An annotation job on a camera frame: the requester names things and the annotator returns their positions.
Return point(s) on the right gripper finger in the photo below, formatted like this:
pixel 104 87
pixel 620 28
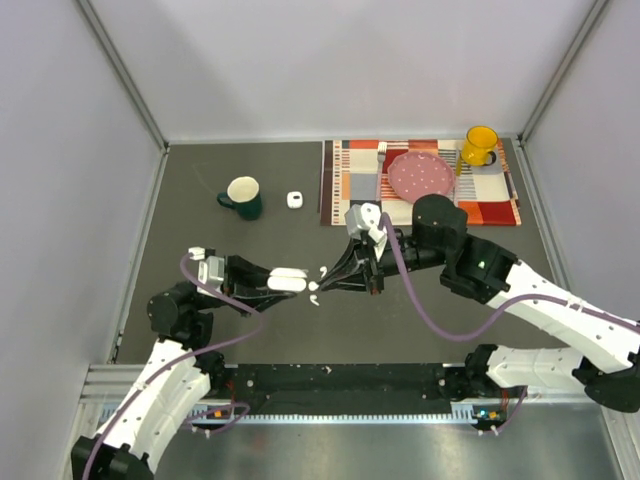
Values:
pixel 351 283
pixel 348 270

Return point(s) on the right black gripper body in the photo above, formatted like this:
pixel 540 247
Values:
pixel 374 269

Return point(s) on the small white earbud case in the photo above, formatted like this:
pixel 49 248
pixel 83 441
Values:
pixel 294 200

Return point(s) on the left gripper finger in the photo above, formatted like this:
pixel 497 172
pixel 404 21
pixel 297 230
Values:
pixel 274 298
pixel 260 265

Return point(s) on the dark green mug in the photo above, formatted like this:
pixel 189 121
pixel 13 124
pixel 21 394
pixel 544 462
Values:
pixel 244 197

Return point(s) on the pink polka dot plate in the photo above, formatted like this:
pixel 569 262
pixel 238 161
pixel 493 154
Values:
pixel 415 174

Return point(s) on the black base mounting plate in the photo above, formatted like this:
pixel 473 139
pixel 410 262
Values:
pixel 352 389

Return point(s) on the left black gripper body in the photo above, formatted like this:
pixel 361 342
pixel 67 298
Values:
pixel 232 275

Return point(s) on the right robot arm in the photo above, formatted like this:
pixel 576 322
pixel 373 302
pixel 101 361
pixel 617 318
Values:
pixel 600 355

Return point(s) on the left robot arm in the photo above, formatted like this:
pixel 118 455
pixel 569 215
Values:
pixel 184 366

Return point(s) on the yellow mug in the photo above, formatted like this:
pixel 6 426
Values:
pixel 479 147

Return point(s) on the white oval charging case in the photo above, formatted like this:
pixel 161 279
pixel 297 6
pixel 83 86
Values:
pixel 286 279

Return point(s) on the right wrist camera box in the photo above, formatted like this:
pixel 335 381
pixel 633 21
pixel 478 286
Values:
pixel 366 219

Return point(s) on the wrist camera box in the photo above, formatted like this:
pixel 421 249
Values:
pixel 210 268
pixel 366 219

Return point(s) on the pink handled fork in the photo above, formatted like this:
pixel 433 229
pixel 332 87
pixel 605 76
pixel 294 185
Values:
pixel 381 157

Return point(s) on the colourful patchwork placemat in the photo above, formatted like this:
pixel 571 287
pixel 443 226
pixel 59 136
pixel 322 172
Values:
pixel 487 194

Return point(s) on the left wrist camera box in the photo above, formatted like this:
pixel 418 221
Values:
pixel 210 268

